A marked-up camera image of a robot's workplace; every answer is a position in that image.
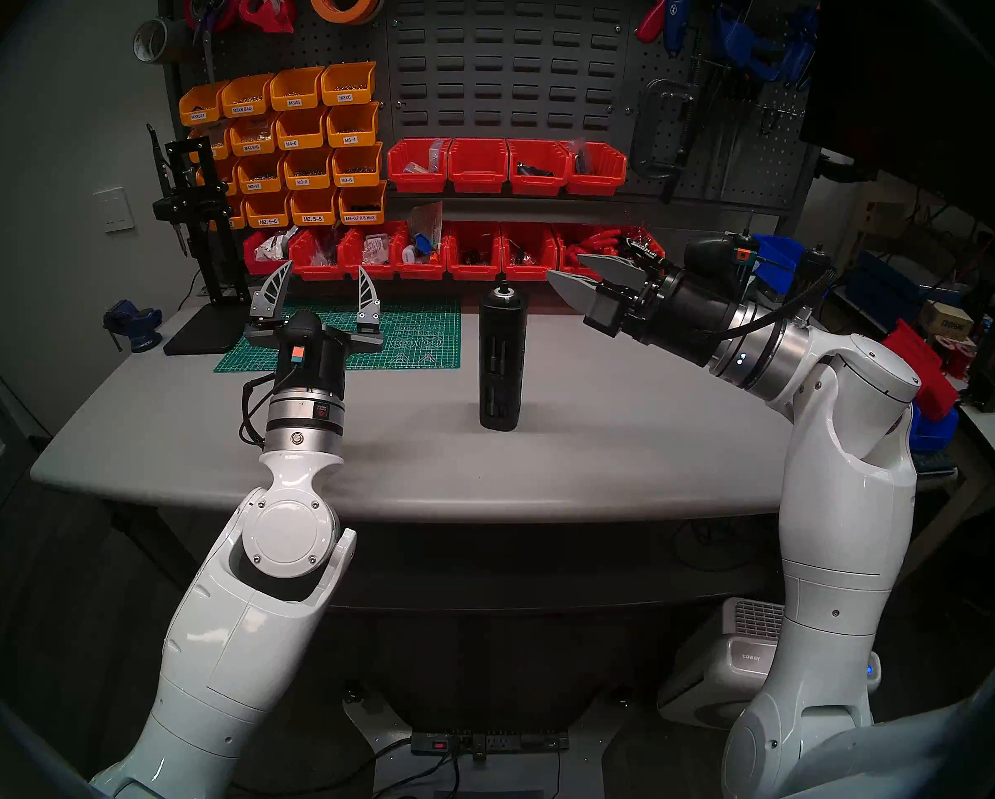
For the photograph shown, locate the yellow bin labelled M3-8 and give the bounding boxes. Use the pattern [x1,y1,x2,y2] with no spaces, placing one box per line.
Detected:
[283,147,334,190]

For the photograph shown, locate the yellow bin labelled M3-6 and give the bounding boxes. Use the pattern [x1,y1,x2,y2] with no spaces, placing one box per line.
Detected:
[331,142,384,187]

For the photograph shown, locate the yellow bin labelled M4 HEX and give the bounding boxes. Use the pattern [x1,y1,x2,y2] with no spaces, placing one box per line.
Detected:
[337,181,387,225]

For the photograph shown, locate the yellow bin labelled M3X8 BAD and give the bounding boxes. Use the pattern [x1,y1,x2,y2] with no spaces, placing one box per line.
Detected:
[220,73,275,118]

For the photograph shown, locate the yellow bin labelled M3X6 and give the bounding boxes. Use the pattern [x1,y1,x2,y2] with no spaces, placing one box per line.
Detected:
[321,62,377,107]

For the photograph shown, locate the grey duct tape roll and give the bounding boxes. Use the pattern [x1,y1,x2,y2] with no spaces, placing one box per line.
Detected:
[134,17,186,64]

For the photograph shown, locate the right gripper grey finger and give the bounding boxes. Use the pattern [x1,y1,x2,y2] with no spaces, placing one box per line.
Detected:
[577,256,661,295]
[546,270,632,339]

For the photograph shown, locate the white wall switch plate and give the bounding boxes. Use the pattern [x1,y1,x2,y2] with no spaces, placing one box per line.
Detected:
[94,186,135,234]

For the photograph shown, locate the blue handled clamp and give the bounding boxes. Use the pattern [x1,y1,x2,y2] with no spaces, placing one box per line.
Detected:
[662,0,695,59]

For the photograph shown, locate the purple handled scissors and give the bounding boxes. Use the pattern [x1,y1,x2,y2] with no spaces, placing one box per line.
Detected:
[191,0,219,87]

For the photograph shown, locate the red handled clamp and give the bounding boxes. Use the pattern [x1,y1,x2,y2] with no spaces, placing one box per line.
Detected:
[635,0,683,45]

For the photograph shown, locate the tall clear plastic bag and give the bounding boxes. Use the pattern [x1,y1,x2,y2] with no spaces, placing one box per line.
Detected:
[408,201,446,253]

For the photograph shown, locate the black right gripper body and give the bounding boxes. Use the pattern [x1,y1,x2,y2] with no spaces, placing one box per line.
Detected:
[625,272,740,366]

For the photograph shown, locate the blue plastic bin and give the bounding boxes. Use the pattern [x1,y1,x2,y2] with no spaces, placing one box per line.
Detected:
[751,234,806,295]

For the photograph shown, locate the black monitor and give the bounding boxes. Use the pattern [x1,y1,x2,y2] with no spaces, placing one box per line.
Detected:
[801,0,995,241]

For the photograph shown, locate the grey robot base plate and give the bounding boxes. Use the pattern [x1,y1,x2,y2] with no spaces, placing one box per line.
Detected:
[343,693,631,799]

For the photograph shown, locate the black pen electric screwdriver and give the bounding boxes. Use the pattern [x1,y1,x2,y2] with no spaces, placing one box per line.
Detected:
[146,123,192,259]

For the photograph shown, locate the red plastic parts bin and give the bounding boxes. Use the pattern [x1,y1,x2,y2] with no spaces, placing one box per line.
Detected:
[445,221,503,282]
[552,225,623,275]
[393,223,450,280]
[501,222,560,282]
[339,223,405,280]
[288,227,347,281]
[243,230,294,275]
[566,142,628,197]
[507,139,571,197]
[387,138,452,194]
[614,226,667,266]
[447,138,511,194]

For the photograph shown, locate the black power strip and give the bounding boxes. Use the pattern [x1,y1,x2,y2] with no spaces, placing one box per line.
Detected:
[411,728,571,757]

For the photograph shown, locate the blue spring clamp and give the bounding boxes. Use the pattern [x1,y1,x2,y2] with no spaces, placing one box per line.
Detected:
[708,0,785,81]
[776,5,821,89]

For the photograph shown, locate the dark grey tool wall panel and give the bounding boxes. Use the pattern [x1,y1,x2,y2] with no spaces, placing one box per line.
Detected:
[158,0,823,220]

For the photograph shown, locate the black desktop device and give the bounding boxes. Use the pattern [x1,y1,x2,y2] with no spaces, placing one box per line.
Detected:
[963,316,995,414]

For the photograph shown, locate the grey metal C-clamp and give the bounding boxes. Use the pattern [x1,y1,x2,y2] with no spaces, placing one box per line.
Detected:
[629,77,700,182]

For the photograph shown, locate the dark blue crate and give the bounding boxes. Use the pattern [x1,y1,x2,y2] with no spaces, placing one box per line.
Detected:
[847,252,949,309]

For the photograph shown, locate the large red storage bin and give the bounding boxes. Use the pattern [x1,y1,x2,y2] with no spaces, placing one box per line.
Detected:
[884,319,958,422]

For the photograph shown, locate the yellow bin labelled M3-4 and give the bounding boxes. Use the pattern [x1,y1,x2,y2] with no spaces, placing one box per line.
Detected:
[326,102,380,148]

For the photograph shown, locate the white parts bag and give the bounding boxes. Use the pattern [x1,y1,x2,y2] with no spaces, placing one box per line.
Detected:
[256,226,300,263]

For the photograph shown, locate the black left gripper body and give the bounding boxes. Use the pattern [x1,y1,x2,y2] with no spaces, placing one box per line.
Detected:
[243,320,385,404]

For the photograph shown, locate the black cylindrical screwdriver set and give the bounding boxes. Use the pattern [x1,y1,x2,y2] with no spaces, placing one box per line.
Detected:
[478,280,529,433]
[797,244,835,307]

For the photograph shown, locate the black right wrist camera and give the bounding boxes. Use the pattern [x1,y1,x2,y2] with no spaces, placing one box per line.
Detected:
[685,237,754,280]

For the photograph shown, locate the black screwdriver stand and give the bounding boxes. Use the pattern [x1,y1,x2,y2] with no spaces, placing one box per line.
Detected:
[146,123,253,357]

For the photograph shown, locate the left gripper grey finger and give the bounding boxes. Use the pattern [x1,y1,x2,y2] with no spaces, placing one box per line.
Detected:
[357,265,385,335]
[249,261,294,329]

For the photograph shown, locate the yellow bin labelled M3-12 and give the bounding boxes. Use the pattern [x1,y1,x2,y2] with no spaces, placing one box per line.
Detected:
[237,152,285,194]

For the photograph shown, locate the blue bench vise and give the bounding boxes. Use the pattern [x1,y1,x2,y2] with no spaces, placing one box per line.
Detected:
[102,300,164,354]

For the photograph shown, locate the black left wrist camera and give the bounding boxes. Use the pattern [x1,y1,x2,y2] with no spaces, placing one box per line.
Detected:
[283,310,328,367]

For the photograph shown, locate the yellow bin labelled M2.5-6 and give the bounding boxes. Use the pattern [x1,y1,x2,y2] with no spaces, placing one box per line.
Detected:
[244,190,292,229]

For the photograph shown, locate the yellow bin labelled M2.5-5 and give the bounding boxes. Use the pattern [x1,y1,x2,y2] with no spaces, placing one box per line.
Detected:
[289,186,340,226]

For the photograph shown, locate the small cardboard box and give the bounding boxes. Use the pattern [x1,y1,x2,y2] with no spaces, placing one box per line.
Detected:
[922,300,975,340]

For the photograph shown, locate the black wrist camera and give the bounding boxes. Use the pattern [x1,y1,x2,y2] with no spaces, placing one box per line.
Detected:
[685,237,754,280]
[283,310,328,367]

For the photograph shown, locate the white air purifier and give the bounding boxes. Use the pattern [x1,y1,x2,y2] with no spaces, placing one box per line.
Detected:
[657,598,881,730]

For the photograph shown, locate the green cutting mat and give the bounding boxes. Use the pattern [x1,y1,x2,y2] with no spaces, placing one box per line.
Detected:
[214,296,462,374]

